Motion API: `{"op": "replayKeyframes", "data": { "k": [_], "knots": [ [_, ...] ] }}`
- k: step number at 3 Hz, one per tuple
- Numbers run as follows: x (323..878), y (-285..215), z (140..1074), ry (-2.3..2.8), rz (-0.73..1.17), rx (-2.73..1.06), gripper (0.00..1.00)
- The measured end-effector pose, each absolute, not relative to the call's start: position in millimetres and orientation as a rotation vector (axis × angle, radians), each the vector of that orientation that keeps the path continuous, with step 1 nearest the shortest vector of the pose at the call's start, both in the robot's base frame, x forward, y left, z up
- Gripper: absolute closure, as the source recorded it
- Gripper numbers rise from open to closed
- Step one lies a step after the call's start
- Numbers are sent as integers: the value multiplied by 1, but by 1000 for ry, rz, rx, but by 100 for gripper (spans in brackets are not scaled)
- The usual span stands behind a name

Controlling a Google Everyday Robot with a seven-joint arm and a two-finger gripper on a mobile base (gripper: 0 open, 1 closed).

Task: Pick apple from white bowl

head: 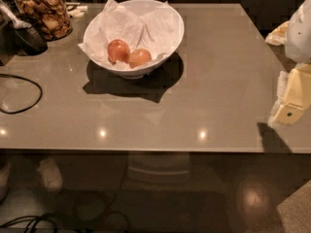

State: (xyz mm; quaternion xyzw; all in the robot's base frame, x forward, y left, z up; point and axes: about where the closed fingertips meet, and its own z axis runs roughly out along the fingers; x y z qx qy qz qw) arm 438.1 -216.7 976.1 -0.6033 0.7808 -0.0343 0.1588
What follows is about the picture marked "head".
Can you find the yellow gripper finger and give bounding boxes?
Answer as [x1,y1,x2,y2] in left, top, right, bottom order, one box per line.
[268,63,311,126]

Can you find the white ceramic bowl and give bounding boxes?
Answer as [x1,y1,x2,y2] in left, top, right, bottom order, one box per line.
[83,0,186,80]

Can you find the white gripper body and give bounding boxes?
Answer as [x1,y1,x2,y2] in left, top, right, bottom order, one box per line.
[285,0,311,64]

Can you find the small white items behind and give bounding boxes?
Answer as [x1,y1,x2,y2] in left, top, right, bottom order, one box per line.
[67,5,88,18]

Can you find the black cable on table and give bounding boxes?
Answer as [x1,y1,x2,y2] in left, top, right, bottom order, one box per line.
[0,73,44,116]

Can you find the white paper liner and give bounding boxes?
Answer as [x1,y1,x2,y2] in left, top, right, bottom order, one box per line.
[77,0,183,70]

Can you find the glass jar of chips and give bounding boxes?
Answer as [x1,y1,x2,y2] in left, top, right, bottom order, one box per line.
[14,0,72,41]

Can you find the black pan with spoon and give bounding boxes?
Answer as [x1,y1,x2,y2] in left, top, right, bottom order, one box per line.
[0,1,48,55]

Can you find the black cables on floor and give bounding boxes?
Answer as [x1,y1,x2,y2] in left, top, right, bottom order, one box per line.
[0,212,98,233]

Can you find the red apple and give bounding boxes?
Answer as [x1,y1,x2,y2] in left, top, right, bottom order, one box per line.
[128,49,152,68]
[107,39,130,63]

